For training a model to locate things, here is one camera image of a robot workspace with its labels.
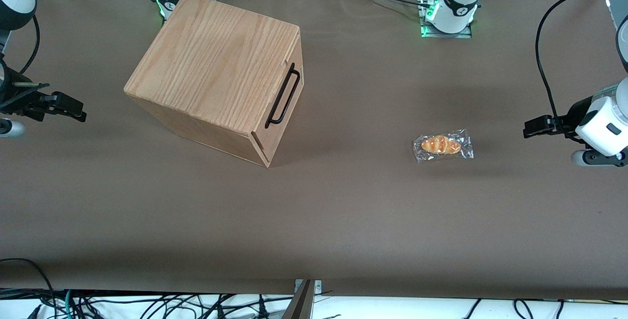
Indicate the silver table edge bracket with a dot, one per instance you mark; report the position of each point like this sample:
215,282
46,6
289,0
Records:
318,287

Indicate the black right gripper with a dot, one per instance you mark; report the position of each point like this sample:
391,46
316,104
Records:
19,99

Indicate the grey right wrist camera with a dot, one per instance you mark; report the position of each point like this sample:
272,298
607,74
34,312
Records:
12,128

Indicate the wooden drawer cabinet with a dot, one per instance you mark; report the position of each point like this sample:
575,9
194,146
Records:
211,59

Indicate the bread roll in clear wrapper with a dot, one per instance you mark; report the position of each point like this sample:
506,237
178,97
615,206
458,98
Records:
441,145

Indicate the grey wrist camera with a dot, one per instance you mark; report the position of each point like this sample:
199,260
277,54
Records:
12,128
580,158

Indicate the brown table mat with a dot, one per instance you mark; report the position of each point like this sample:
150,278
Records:
343,221

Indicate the light wooden drawer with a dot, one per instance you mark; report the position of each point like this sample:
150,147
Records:
285,94

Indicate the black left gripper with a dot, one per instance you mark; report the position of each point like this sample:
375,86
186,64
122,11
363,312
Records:
573,116

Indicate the dark metal post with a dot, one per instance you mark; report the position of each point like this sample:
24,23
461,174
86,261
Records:
300,306

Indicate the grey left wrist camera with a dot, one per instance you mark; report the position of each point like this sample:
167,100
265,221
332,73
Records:
580,158

